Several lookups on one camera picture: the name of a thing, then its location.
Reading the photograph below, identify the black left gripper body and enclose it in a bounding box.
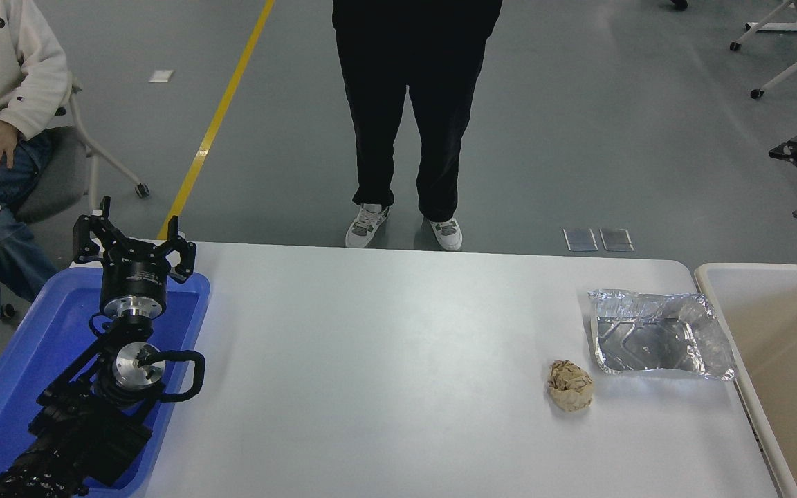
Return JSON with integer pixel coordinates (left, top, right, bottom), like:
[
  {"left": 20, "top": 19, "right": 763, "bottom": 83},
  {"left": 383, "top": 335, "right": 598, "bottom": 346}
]
[{"left": 100, "top": 250, "right": 170, "bottom": 309}]

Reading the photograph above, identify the grey office chair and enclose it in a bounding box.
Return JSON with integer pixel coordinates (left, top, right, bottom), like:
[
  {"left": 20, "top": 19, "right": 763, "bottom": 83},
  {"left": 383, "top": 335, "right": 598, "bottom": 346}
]
[{"left": 15, "top": 80, "right": 150, "bottom": 225}]

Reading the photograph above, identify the white wheeled chair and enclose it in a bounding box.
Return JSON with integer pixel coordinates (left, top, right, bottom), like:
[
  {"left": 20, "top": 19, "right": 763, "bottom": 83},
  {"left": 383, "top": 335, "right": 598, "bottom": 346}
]
[{"left": 729, "top": 0, "right": 797, "bottom": 100}]

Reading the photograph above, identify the blue plastic tray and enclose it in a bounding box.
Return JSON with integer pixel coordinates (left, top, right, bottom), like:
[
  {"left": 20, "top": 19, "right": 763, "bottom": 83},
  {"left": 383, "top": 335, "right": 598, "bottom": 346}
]
[{"left": 0, "top": 266, "right": 211, "bottom": 496}]

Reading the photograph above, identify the large pale bin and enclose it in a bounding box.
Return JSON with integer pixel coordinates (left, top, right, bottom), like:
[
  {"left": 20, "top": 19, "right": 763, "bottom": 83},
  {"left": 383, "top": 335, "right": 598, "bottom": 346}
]
[{"left": 694, "top": 261, "right": 797, "bottom": 498}]

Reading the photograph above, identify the seated person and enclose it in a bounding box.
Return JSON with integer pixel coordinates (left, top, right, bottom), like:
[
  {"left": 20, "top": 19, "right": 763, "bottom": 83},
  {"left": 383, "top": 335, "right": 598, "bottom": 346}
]
[{"left": 0, "top": 0, "right": 73, "bottom": 333}]

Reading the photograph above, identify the silver foil tray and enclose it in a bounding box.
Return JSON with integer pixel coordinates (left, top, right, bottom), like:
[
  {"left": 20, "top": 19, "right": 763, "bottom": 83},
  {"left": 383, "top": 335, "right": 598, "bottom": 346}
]
[{"left": 588, "top": 288, "right": 737, "bottom": 381}]

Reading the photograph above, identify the clear floor plate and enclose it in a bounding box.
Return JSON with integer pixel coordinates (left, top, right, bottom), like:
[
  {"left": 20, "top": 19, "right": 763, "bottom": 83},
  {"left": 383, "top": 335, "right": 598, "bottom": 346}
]
[
  {"left": 563, "top": 228, "right": 599, "bottom": 252},
  {"left": 599, "top": 228, "right": 634, "bottom": 252}
]

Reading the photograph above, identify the standing person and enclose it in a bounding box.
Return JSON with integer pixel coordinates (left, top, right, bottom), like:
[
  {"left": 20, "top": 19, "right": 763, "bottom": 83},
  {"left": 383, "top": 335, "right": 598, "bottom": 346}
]
[{"left": 331, "top": 0, "right": 504, "bottom": 252}]

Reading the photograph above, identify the crumpled tan paper ball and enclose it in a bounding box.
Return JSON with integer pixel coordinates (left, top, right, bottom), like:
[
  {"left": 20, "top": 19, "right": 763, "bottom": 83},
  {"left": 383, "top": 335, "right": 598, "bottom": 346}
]
[{"left": 546, "top": 359, "right": 595, "bottom": 413}]

